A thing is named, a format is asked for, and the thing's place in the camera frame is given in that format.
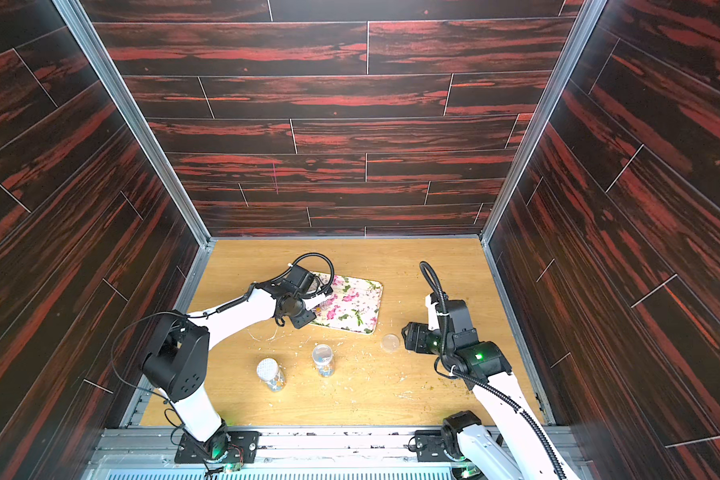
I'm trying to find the metal front rail frame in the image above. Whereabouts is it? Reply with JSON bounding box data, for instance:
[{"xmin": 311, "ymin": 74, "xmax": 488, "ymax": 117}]
[{"xmin": 80, "ymin": 425, "xmax": 595, "ymax": 480}]

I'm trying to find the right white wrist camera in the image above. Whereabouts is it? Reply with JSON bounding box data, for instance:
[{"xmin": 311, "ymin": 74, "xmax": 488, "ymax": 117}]
[{"xmin": 425, "ymin": 293, "xmax": 440, "ymax": 331}]

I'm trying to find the middle clear candy jar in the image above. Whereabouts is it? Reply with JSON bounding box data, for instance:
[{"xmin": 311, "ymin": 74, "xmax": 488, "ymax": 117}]
[{"xmin": 312, "ymin": 344, "xmax": 335, "ymax": 377}]

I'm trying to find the floral pink rectangular tray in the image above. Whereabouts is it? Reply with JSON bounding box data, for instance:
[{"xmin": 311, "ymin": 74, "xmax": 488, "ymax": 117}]
[{"xmin": 312, "ymin": 275, "xmax": 383, "ymax": 335}]

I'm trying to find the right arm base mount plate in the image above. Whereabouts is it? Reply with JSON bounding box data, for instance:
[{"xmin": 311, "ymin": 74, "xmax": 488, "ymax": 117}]
[{"xmin": 407, "ymin": 429, "xmax": 456, "ymax": 463}]

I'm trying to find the clear plastic jar lid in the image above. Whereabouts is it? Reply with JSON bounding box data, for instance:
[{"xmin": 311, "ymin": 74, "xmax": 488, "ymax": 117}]
[{"xmin": 381, "ymin": 334, "xmax": 400, "ymax": 353}]

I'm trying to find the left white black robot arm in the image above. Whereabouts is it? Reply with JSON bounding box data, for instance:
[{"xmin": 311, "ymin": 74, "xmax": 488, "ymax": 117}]
[{"xmin": 139, "ymin": 252, "xmax": 335, "ymax": 462}]

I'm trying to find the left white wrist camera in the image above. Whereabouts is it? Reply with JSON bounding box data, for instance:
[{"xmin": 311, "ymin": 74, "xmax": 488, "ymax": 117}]
[{"xmin": 304, "ymin": 287, "xmax": 333, "ymax": 310}]

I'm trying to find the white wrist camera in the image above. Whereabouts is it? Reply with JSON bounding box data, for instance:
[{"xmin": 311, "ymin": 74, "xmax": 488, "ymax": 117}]
[
  {"xmin": 304, "ymin": 287, "xmax": 333, "ymax": 310},
  {"xmin": 425, "ymin": 293, "xmax": 440, "ymax": 331}
]

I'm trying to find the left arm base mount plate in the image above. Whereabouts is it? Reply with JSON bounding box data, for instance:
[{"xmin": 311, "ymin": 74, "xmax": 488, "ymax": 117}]
[{"xmin": 174, "ymin": 430, "xmax": 260, "ymax": 466}]

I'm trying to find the left white-lidded candy jar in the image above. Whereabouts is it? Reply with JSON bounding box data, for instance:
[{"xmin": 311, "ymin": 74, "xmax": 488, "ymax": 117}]
[{"xmin": 256, "ymin": 358, "xmax": 286, "ymax": 392}]

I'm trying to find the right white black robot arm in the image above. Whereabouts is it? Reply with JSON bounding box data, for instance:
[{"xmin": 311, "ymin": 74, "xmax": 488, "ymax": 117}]
[{"xmin": 401, "ymin": 261, "xmax": 579, "ymax": 479}]

